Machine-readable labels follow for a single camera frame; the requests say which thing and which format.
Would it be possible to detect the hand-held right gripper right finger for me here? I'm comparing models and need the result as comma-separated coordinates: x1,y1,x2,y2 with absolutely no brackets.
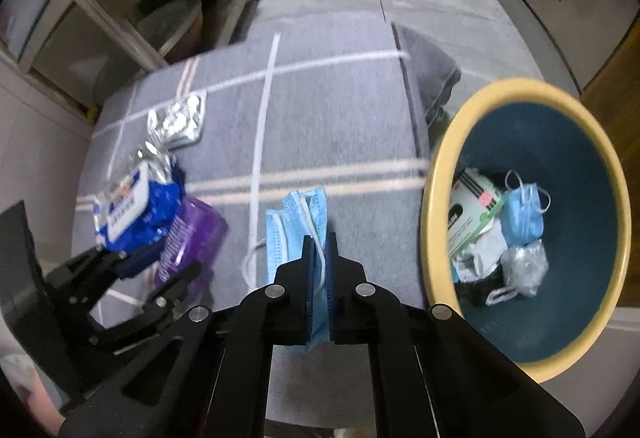
325,232,586,438

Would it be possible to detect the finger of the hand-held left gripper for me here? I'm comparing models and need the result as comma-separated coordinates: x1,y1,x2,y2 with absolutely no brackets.
45,245,166,314
90,260,206,344

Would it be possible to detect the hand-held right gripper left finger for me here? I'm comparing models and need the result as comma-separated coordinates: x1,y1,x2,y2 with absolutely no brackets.
57,235,328,438

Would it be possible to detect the blue wet wipes packet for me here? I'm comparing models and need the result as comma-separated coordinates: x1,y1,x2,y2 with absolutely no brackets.
92,143,186,251

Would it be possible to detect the purple and silver snack wrapper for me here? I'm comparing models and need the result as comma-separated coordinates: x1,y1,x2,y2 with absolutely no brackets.
152,195,229,301

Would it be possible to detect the blue face mask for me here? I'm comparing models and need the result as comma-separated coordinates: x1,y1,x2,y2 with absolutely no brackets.
500,170,552,241
242,186,333,354

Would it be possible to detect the small green box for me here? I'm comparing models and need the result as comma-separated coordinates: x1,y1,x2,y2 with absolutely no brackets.
447,168,506,259

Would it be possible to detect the white tissue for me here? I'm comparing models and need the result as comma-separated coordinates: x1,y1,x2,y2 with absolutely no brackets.
452,230,508,284

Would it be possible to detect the clear plastic bag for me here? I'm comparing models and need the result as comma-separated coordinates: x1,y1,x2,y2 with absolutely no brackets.
500,240,549,296

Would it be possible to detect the blue bin with yellow rim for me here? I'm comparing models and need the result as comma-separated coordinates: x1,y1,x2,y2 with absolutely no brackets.
420,78,632,384

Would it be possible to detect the person's left forearm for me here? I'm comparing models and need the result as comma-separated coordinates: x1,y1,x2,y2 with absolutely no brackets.
0,350,68,438

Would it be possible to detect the black plastic bag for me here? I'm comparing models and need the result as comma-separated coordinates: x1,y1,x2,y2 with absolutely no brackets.
460,268,521,309

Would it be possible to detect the silver blister pack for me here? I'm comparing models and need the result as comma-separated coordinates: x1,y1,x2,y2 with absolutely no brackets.
147,90,208,149

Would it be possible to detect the grey checked cloth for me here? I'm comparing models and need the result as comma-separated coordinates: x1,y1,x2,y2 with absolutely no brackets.
70,10,463,429

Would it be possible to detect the dark wok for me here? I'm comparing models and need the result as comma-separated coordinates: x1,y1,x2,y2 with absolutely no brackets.
182,8,216,59

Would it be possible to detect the stainless steel kitchen rack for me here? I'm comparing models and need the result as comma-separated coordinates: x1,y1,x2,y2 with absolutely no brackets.
0,0,263,114

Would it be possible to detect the stainless steel appliance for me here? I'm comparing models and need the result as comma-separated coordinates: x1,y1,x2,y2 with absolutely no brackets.
487,0,640,91

